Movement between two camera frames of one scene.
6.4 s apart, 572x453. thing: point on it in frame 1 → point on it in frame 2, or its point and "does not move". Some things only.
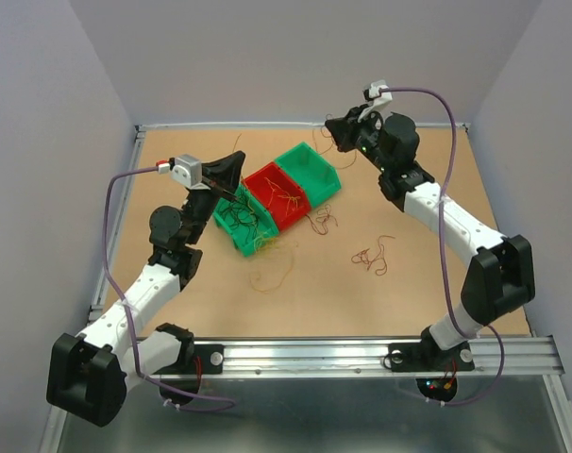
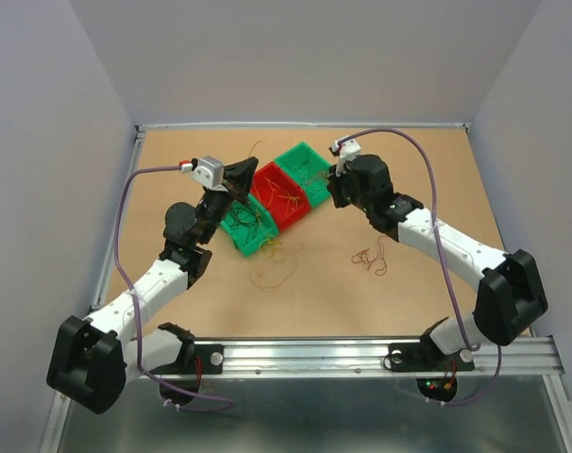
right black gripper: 344,131 → 334,185
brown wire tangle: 362,257 does not move
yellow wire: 273,186 does not move
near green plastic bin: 243,221 does not move
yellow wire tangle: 326,210 → 306,176
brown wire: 240,213 does not move
